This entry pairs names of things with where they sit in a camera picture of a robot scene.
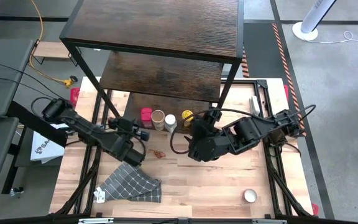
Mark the grey desk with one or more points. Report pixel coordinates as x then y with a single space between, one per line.
2 77

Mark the white printed bag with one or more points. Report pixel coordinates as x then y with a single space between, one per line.
47 147

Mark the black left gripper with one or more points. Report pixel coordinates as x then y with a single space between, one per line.
124 126

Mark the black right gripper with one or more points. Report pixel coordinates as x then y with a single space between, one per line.
208 123

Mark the smoked paprika tin red lid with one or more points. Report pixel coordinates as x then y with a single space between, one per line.
146 115

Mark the furikake jar with tan lid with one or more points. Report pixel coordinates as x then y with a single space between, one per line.
158 117

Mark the seed seasoning jar white lid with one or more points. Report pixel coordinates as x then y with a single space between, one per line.
170 120

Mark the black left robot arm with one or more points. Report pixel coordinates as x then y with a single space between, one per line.
85 127

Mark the round white silver-rimmed container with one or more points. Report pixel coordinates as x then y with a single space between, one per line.
250 196

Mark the grey checked cloth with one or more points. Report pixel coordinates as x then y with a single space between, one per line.
129 183

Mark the chili onion jar yellow lid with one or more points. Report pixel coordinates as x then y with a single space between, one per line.
186 115

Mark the small metal caster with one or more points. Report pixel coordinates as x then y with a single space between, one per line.
15 192

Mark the black aluminium rig frame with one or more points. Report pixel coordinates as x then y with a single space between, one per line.
89 180

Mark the black diagonal beam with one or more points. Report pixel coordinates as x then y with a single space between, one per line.
30 119

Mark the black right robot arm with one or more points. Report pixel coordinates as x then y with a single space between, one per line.
250 130

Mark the taco seasoning mix packet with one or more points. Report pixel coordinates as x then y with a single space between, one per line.
158 154

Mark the white tower fan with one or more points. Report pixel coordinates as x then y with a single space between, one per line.
312 18

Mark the black-framed dark wood shelf unit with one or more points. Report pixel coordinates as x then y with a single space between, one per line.
154 28

